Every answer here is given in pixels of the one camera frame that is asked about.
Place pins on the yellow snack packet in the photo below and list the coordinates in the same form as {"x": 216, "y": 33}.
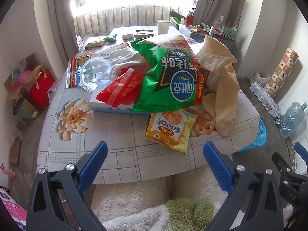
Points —
{"x": 168, "y": 130}

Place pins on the patterned paper roll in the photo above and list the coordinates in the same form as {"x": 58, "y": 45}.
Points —
{"x": 281, "y": 72}

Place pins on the green chip bag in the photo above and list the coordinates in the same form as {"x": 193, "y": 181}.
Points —
{"x": 166, "y": 77}

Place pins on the green fluffy cloth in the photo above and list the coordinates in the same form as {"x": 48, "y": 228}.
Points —
{"x": 192, "y": 214}

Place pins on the grey cabinet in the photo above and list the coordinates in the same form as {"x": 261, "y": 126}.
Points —
{"x": 196, "y": 37}

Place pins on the green plastic storage basket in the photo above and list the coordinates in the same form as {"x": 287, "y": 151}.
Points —
{"x": 228, "y": 31}

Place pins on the balcony railing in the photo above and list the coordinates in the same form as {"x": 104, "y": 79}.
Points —
{"x": 120, "y": 16}

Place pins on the pink printed bag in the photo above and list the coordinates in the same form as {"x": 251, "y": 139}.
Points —
{"x": 12, "y": 209}

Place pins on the yellow green packet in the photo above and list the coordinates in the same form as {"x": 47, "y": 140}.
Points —
{"x": 95, "y": 42}

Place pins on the white plastic glove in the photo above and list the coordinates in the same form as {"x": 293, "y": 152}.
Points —
{"x": 125, "y": 55}

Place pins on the blue white box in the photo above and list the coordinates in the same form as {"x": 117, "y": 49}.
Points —
{"x": 101, "y": 104}

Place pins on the tan paper bag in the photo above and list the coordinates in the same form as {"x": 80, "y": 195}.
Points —
{"x": 223, "y": 96}

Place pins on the red snack wrapper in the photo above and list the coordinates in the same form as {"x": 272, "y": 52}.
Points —
{"x": 120, "y": 89}

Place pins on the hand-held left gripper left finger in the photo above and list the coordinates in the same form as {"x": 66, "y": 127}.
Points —
{"x": 93, "y": 163}

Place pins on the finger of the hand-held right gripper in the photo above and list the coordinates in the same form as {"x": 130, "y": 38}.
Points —
{"x": 302, "y": 150}
{"x": 282, "y": 167}

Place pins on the white paper cup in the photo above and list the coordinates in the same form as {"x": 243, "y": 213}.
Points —
{"x": 163, "y": 27}

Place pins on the green glass bottle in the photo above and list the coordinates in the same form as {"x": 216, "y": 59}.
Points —
{"x": 278, "y": 122}

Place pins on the white plastic bottle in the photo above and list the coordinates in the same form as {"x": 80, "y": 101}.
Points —
{"x": 213, "y": 80}

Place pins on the clear red printed plastic bag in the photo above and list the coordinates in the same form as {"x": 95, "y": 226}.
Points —
{"x": 73, "y": 72}

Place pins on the grey curtain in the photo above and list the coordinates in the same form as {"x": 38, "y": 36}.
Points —
{"x": 57, "y": 16}
{"x": 221, "y": 2}

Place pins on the clear plastic cup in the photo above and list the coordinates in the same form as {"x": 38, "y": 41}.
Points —
{"x": 95, "y": 73}

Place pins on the round tin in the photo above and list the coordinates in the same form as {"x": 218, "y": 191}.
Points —
{"x": 25, "y": 107}

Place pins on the green small packet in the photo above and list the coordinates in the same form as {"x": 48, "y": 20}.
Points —
{"x": 111, "y": 38}

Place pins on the toilet paper pack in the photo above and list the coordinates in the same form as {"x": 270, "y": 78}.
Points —
{"x": 264, "y": 98}

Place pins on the cardboard box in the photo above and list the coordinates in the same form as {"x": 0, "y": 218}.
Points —
{"x": 28, "y": 60}

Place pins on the brown board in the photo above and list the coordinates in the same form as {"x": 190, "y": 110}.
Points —
{"x": 15, "y": 151}

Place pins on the black green object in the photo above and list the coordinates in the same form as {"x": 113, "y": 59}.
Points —
{"x": 176, "y": 16}

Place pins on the small white bottle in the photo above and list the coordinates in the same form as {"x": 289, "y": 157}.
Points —
{"x": 211, "y": 30}

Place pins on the white plastic bag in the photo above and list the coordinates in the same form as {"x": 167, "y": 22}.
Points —
{"x": 258, "y": 78}
{"x": 218, "y": 22}

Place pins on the cream shaggy rug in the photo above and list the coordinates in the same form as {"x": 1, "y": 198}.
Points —
{"x": 132, "y": 195}

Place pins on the blue water jug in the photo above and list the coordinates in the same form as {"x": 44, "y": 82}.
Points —
{"x": 292, "y": 120}

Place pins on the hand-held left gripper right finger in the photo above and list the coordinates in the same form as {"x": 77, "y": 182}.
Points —
{"x": 216, "y": 166}

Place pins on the small white box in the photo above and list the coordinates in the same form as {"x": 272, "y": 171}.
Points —
{"x": 127, "y": 36}

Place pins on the brown flat packet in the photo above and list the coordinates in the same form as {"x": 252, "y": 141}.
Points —
{"x": 144, "y": 33}

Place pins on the white fluffy cloth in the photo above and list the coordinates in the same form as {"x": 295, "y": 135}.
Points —
{"x": 139, "y": 219}

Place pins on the blue plastic basket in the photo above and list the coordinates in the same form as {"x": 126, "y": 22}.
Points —
{"x": 258, "y": 137}

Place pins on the red gift bag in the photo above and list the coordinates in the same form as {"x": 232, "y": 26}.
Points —
{"x": 41, "y": 89}

